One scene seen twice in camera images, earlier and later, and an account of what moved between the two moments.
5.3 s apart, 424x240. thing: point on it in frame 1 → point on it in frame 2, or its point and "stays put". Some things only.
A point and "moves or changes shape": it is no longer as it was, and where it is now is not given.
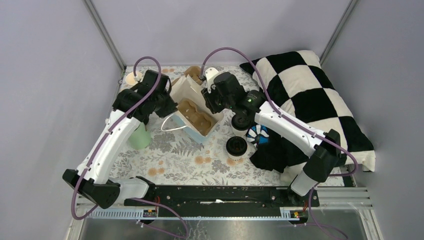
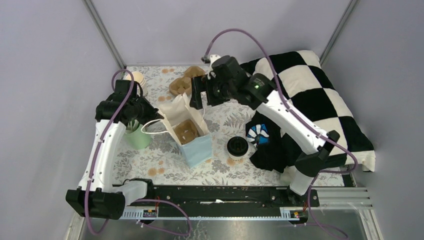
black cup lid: (236, 146) stays put
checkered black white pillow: (295, 82) stays put
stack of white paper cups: (132, 80) stays put
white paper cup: (236, 158) stays put
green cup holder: (140, 139) stays put
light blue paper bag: (194, 114) moves or changes shape
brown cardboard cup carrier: (202, 120) → (186, 131)
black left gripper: (171, 107) → (153, 115)
